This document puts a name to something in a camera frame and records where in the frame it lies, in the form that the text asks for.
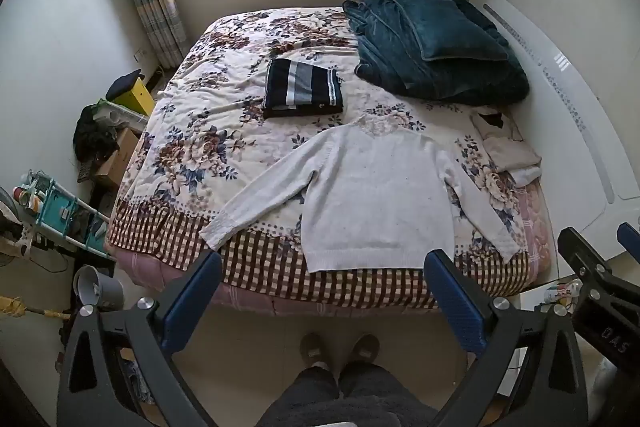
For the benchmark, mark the wall socket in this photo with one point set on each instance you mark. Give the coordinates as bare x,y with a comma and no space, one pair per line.
140,54

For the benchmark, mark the bed with pink mattress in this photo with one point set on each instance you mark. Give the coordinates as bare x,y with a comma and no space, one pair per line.
250,304

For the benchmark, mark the person's leg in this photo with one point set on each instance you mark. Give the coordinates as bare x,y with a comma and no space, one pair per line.
305,399
380,392

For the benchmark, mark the teal storage rack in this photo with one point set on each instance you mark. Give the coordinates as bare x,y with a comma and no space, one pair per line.
55,207

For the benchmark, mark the folded dark striped garment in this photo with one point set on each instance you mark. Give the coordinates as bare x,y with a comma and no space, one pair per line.
300,87

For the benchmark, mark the black cloth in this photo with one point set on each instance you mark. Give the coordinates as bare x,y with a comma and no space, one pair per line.
122,83

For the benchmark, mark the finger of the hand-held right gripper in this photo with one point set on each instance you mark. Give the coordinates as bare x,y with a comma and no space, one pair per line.
580,252
630,239

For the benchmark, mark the beige garment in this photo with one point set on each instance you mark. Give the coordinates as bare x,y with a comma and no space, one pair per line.
505,152

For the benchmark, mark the white headboard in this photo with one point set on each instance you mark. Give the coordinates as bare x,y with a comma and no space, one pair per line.
575,107

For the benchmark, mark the dark teal pillow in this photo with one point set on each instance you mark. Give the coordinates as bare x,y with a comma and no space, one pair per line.
450,27

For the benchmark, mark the white knit sweater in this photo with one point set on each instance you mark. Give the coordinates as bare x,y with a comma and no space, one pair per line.
365,192

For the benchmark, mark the person's left slipper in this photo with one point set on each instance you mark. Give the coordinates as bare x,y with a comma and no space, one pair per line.
313,347

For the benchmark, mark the grey bucket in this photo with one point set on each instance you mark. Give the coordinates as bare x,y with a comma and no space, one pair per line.
102,289

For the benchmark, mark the dark teal quilt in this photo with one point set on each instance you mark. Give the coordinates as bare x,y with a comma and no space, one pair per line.
390,57

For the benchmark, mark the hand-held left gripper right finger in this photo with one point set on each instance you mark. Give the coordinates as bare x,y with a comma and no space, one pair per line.
455,302

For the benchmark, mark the person's right leg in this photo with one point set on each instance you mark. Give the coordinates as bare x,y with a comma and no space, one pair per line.
380,392

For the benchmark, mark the person's left leg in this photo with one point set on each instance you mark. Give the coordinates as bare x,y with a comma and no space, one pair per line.
305,399

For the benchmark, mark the yellow box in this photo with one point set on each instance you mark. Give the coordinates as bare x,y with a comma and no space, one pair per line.
137,99

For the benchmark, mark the person's right slipper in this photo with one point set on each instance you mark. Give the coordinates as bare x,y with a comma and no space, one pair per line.
365,347

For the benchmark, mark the floral checked bed blanket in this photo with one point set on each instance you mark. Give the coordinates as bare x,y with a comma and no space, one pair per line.
210,142

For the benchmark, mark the black bag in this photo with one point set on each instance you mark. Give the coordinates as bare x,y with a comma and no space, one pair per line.
92,137

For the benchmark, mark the cardboard box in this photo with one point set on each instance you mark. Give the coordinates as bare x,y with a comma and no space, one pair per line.
117,162

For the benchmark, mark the person's slipper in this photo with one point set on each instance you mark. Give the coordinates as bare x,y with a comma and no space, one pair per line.
313,347
365,347

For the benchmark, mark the colourful packet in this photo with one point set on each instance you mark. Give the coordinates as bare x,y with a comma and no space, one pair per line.
562,293

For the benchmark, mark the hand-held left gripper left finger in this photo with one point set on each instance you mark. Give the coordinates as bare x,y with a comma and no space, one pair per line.
192,302

